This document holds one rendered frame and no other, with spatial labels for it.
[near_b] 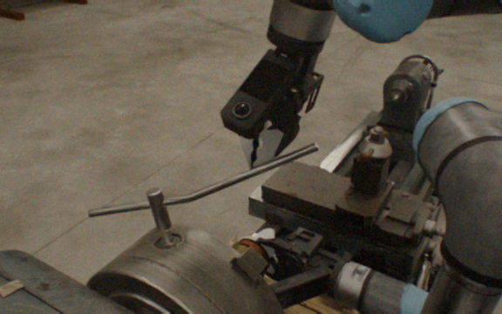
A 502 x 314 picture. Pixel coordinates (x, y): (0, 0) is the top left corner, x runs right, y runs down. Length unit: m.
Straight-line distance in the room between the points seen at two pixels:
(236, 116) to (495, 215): 0.30
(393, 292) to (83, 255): 2.05
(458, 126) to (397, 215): 0.62
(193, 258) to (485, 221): 0.37
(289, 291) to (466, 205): 0.37
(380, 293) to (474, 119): 0.33
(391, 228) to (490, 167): 0.65
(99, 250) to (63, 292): 2.03
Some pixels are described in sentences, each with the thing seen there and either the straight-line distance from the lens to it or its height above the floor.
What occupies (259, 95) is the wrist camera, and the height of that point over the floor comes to 1.48.
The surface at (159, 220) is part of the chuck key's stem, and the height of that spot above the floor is 1.28.
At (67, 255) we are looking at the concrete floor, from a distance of 2.71.
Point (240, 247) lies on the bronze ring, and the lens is 0.88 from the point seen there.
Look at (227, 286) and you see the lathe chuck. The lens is 0.68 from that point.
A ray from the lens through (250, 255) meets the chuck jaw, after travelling 0.75.
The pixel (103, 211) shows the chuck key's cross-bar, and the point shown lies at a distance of 0.72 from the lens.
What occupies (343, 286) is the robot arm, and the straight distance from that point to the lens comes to 0.85.
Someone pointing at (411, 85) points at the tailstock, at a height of 1.11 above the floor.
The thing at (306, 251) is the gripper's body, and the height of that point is 1.12.
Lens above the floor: 1.70
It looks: 30 degrees down
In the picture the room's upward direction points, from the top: straight up
